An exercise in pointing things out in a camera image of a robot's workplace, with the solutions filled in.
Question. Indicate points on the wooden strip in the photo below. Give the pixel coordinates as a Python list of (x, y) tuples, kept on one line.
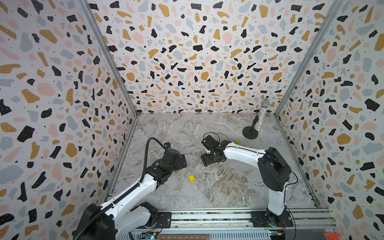
[(183, 237)]

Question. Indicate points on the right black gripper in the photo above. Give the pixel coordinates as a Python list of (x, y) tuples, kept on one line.
[(208, 157)]

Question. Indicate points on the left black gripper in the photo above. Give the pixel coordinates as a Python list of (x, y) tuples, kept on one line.
[(179, 164)]

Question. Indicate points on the aluminium mounting rail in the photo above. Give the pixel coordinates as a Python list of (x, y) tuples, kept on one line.
[(238, 224)]

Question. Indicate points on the yellow cube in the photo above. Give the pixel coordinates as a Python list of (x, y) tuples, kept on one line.
[(191, 178)]

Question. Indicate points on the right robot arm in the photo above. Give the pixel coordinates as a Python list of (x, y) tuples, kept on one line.
[(275, 173)]

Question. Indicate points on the glitter microphone on stand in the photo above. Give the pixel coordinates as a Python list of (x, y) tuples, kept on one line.
[(252, 132)]

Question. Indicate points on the red clamp handle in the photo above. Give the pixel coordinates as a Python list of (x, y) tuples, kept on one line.
[(332, 236)]

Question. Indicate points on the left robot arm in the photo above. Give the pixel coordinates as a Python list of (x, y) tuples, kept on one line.
[(126, 212)]

